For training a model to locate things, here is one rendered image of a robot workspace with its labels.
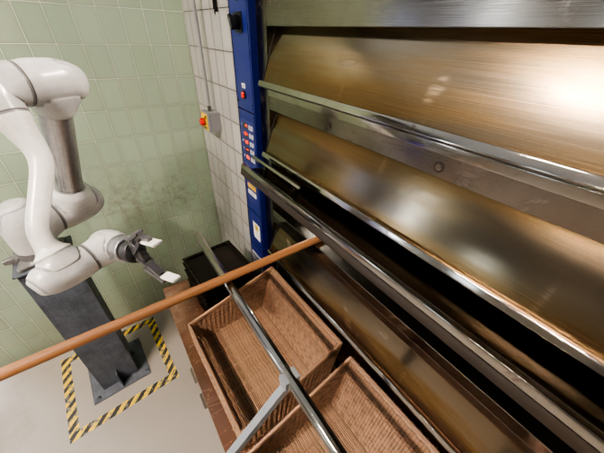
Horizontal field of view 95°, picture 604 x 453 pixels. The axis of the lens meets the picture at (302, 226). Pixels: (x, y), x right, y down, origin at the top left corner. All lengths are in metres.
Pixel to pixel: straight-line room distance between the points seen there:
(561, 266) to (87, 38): 1.95
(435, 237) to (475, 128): 0.24
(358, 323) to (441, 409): 0.34
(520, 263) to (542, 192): 0.14
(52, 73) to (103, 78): 0.64
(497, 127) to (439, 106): 0.11
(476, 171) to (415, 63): 0.25
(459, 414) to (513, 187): 0.65
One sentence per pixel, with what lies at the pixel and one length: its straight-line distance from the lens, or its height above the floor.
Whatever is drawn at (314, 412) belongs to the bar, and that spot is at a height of 1.17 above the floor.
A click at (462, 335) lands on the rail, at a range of 0.61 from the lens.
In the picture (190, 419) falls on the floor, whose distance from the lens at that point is 2.08.
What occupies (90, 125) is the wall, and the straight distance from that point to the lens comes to 1.95.
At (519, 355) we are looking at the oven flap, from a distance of 0.68.
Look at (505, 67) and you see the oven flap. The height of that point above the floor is 1.84.
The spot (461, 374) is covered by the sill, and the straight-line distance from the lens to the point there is 0.89.
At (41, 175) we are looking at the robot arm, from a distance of 1.18.
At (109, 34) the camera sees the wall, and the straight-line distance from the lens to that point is 1.90.
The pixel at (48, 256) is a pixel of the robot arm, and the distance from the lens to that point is 1.13.
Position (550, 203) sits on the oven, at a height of 1.66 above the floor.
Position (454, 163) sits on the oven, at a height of 1.67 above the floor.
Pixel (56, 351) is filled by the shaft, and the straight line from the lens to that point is 0.99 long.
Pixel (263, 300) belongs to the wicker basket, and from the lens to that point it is 1.63.
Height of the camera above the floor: 1.87
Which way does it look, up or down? 35 degrees down
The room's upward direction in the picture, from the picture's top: 2 degrees clockwise
